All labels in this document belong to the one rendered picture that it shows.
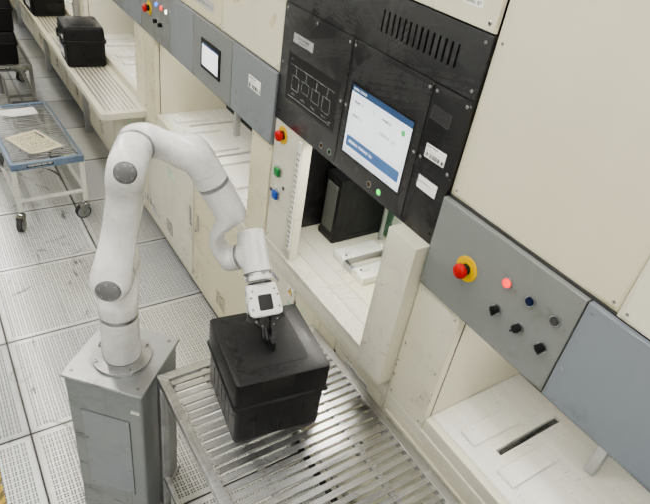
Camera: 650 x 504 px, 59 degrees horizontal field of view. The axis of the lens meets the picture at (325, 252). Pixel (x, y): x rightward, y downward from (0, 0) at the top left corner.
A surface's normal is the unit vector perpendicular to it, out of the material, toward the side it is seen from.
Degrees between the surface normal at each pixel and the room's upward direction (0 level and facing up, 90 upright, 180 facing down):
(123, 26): 90
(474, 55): 90
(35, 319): 0
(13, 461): 0
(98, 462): 90
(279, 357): 0
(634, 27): 90
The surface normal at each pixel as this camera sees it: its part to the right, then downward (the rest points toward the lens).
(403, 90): -0.84, 0.22
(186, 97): 0.53, 0.55
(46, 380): 0.14, -0.81
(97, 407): -0.22, 0.54
